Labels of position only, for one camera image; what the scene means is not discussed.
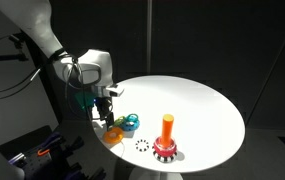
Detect blue toy ring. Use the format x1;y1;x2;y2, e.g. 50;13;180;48
120;118;141;132

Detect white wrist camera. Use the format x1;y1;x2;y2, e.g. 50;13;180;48
104;85;124;97

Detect small black white striped ring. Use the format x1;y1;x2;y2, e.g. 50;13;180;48
135;138;151;153

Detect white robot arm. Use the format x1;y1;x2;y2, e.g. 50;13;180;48
0;0;115;101

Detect round white pedestal table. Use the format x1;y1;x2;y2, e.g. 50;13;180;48
106;76;245;180

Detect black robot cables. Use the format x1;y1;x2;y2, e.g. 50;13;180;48
0;33;95;121

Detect purple handled tool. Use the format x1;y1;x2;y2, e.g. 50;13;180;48
41;132;61;148

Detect orange peg ring holder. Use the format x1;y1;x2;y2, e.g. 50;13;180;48
153;114;177;163

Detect teal toy ring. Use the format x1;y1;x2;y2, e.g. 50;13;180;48
125;113;140;123

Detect orange handled tool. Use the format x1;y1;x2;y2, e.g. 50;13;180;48
37;149;50;156

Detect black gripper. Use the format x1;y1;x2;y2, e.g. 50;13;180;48
95;97;114;130

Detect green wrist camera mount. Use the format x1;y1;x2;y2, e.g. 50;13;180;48
75;92;95;110

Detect orange toy ring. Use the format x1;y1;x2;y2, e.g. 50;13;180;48
102;126;125;145

